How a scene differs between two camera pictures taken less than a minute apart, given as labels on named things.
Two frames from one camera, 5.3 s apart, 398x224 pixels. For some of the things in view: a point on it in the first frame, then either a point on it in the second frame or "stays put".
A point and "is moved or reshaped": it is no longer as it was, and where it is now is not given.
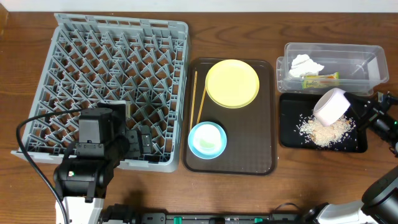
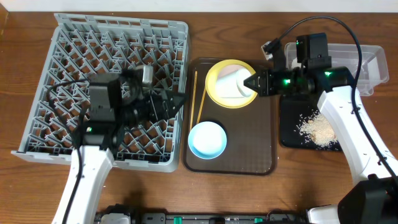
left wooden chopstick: [193, 98] stays put
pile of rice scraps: [313, 130] stays put
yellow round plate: [232, 83] stays put
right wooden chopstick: [201, 105] stays put
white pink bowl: [331, 106] is moved or reshaped
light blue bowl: [207, 140] stays put
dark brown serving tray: [250, 130] stays put
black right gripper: [378, 111] → [267, 88]
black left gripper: [145, 143] → [155, 106]
